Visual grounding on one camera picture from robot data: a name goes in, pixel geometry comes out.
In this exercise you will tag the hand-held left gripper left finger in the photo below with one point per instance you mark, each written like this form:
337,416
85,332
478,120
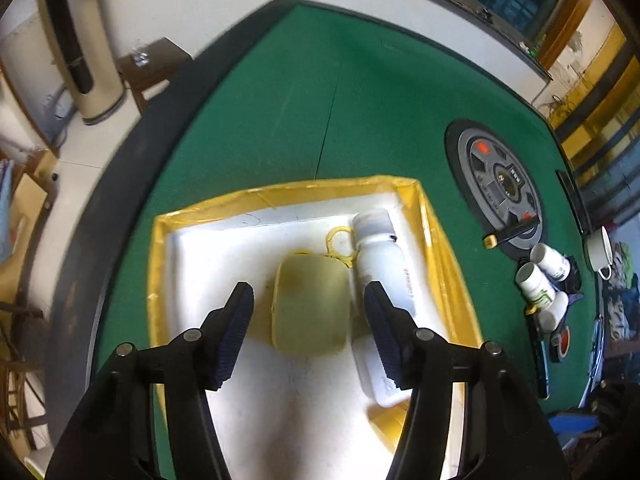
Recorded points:
232,335

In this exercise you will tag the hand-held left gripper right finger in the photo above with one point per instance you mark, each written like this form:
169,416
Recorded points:
382,330

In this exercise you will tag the tall white plastic bottle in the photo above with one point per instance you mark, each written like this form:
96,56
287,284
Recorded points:
380,260

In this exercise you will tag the white tray with yellow rim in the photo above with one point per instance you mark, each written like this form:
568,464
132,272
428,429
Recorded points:
250,240

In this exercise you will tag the small white green-label bottle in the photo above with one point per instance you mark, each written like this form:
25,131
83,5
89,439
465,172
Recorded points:
535,285

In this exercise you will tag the small white pill bottle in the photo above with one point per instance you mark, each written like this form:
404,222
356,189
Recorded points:
552,312
552,262

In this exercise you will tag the orange tape roll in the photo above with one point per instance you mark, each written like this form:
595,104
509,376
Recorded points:
562,342

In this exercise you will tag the small yellow plastic piece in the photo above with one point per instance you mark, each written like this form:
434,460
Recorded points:
387,425

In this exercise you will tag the round grey table control panel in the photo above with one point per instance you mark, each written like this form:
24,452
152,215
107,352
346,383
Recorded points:
492,180

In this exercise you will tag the wooden chair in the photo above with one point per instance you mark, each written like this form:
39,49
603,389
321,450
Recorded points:
20,360

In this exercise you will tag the white enamel mug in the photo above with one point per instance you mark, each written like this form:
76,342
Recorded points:
597,250

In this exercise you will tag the colourful patterned cloth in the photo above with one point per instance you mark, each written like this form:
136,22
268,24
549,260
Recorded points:
622,290

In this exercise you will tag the small wooden side table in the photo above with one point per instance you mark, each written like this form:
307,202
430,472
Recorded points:
155,65

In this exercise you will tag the clear glass ashtray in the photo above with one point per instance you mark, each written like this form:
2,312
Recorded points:
140,56

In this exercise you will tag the standing air conditioner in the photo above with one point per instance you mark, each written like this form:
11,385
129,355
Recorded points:
95,70

